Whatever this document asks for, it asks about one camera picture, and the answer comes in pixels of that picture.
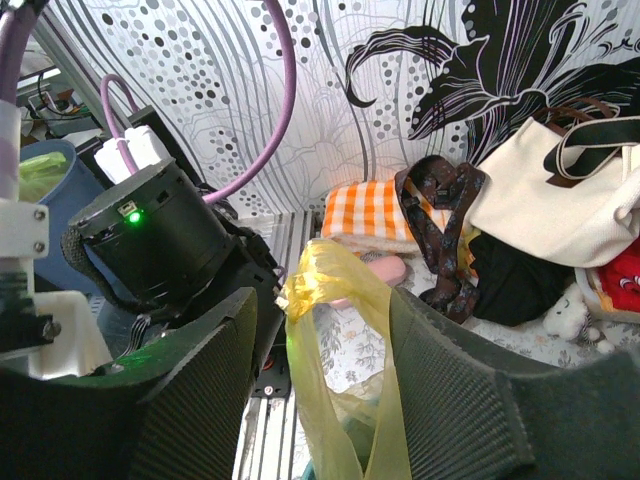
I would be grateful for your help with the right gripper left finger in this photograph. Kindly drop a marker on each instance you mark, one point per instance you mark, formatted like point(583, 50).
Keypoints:
point(171, 410)

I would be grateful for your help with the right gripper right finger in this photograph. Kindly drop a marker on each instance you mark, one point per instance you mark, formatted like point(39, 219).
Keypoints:
point(461, 420)

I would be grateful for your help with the yellow trash bag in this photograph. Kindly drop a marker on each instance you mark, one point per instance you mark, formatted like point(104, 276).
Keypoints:
point(342, 369)

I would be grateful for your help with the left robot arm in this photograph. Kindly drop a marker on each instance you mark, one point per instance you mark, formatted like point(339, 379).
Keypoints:
point(156, 249)

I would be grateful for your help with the cream canvas tote bag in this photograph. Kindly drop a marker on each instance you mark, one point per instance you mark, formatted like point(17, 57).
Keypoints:
point(571, 199)

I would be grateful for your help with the black cloth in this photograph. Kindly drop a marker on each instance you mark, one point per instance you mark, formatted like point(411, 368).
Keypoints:
point(514, 287)

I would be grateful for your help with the small white plush bunny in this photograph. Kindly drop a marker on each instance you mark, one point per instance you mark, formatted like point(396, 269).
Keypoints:
point(570, 319)

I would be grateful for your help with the pink case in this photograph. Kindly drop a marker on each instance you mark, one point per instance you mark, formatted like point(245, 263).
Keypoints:
point(391, 269)

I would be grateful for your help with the blue plastic bin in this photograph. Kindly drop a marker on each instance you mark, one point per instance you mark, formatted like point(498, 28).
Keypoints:
point(76, 188)

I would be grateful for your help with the red cloth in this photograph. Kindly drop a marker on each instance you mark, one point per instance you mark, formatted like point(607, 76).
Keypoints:
point(620, 279)

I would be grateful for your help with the orange checkered cloth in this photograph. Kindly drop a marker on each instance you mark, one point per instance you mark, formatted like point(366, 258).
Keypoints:
point(366, 217)

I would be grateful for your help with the brown patterned handbag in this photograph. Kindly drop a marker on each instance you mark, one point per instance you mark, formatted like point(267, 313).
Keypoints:
point(434, 197)

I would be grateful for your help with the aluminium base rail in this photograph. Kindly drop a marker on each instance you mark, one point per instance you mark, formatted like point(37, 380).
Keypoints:
point(271, 444)

